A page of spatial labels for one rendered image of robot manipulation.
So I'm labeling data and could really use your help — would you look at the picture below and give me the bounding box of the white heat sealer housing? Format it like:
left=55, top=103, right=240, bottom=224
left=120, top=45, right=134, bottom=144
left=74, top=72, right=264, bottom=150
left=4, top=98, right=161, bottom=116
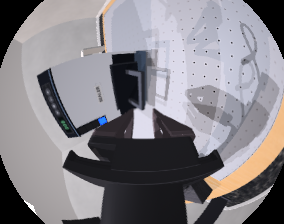
left=37, top=51, right=146, bottom=138

